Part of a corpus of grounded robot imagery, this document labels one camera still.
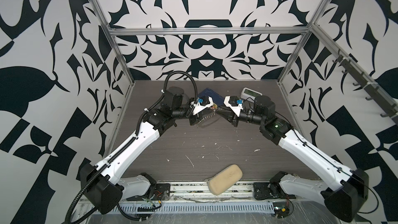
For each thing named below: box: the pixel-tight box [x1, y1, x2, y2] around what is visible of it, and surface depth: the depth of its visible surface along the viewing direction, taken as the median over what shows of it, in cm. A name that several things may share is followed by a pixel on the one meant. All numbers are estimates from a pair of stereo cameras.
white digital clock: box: [240, 87, 263, 103], surface depth 111 cm
